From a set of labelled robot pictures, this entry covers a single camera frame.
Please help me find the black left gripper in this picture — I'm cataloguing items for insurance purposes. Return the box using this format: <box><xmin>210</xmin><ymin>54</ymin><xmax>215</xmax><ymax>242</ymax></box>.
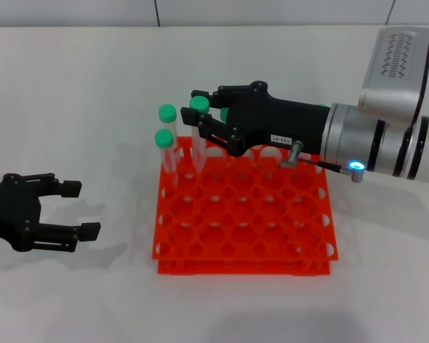
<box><xmin>0</xmin><ymin>172</ymin><xmax>102</xmax><ymax>253</ymax></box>

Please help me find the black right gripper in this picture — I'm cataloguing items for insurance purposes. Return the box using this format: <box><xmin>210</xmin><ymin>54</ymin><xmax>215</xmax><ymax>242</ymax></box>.
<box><xmin>180</xmin><ymin>81</ymin><xmax>332</xmax><ymax>158</ymax></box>

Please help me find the orange plastic test tube rack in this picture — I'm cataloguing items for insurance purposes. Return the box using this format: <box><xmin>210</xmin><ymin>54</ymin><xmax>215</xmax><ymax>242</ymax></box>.
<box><xmin>150</xmin><ymin>135</ymin><xmax>340</xmax><ymax>277</ymax></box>

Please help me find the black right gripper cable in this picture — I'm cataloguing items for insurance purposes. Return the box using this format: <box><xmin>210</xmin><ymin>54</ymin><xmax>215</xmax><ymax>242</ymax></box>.
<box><xmin>277</xmin><ymin>140</ymin><xmax>368</xmax><ymax>184</ymax></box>

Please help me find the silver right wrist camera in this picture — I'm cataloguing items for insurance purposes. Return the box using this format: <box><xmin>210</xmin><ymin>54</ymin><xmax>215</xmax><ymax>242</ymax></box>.
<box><xmin>357</xmin><ymin>27</ymin><xmax>429</xmax><ymax>126</ymax></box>

